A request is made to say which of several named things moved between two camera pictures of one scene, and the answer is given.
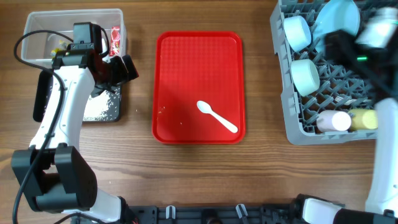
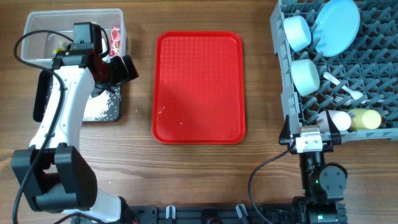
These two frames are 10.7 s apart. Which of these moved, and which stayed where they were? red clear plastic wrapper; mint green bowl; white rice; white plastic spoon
Moved: white plastic spoon
Stayed: mint green bowl; white rice; red clear plastic wrapper
